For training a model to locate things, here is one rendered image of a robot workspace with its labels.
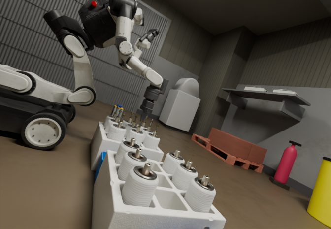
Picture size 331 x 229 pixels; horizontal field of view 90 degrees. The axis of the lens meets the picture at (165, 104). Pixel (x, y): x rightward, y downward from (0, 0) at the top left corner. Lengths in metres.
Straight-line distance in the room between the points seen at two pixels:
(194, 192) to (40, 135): 0.85
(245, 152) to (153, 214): 2.46
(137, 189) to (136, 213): 0.06
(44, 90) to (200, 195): 1.09
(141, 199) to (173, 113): 3.34
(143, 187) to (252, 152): 2.60
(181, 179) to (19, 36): 4.08
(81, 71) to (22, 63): 3.10
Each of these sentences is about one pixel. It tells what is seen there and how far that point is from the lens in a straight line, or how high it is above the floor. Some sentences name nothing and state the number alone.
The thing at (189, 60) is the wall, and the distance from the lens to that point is 4.88.
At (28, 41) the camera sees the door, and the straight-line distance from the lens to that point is 4.33.
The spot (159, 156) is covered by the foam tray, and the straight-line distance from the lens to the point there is 1.09.
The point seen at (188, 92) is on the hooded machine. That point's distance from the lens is 3.94.
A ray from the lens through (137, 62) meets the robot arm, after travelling 1.04.
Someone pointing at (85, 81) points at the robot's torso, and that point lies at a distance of 1.27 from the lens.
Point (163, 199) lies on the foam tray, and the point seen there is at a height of 0.14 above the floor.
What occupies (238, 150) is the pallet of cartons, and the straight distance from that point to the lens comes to 2.78.
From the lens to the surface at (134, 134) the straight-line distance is 1.02.
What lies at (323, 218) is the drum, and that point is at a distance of 2.23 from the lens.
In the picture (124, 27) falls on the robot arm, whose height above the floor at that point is 0.81.
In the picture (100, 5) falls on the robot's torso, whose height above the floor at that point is 0.92.
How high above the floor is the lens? 0.47
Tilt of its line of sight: level
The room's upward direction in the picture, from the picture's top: 21 degrees clockwise
